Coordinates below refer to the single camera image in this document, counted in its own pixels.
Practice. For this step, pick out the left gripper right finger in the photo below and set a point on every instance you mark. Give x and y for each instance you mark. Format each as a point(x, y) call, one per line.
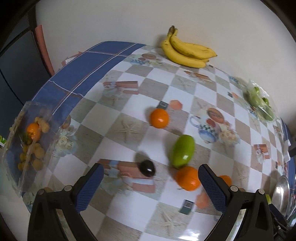
point(257, 223)

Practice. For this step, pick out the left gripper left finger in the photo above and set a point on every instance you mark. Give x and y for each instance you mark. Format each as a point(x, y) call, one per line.
point(44, 223)

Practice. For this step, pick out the dark cherry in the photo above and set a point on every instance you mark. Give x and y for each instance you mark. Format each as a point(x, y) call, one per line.
point(147, 168)

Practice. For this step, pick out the small orange mandarin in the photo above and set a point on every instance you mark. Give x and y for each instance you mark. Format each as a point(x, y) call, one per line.
point(159, 118)

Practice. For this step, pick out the clear box of green fruits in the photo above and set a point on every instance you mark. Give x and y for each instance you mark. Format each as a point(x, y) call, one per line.
point(257, 98)

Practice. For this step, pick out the silver metal bowl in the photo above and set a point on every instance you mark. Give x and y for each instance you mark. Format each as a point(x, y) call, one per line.
point(281, 195)

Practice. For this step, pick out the black charger on white dock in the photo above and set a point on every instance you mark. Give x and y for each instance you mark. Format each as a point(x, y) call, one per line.
point(288, 149)

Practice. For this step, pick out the checkered patterned tablecloth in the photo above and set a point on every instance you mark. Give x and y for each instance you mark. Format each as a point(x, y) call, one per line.
point(103, 100)

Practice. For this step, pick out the yellow banana bunch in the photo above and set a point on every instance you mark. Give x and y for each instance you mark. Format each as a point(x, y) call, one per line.
point(186, 54)

